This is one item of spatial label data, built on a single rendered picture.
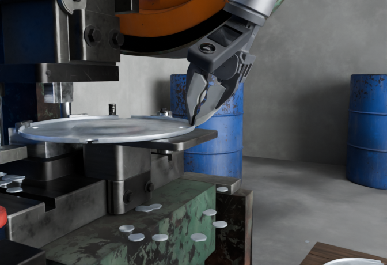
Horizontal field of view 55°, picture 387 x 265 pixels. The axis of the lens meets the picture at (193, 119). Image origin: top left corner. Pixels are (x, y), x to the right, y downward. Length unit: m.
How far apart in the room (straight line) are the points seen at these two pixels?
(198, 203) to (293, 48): 3.26
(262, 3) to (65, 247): 0.45
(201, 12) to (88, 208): 0.55
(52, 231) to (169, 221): 0.19
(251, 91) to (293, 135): 0.63
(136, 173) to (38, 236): 0.19
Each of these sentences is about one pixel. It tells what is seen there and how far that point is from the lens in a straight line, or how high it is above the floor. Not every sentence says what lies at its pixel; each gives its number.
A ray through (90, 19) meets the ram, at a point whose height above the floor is 0.96.
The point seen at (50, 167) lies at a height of 0.72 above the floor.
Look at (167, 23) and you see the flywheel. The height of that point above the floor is 1.00.
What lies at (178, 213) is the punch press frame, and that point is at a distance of 0.66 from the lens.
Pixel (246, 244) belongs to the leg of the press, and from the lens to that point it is 0.85.
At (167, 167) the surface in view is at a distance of 0.78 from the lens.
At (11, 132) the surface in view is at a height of 0.77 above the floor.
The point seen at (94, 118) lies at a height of 0.78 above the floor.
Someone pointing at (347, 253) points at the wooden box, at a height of 0.35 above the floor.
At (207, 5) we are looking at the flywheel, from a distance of 0.93.
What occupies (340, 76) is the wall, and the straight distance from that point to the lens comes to 3.82.
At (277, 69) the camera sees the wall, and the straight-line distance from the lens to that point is 3.92.
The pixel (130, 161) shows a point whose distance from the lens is 0.62.
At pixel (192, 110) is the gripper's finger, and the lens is 0.64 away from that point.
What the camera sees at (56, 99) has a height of 0.83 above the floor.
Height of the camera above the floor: 0.87
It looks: 7 degrees down
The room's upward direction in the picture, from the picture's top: straight up
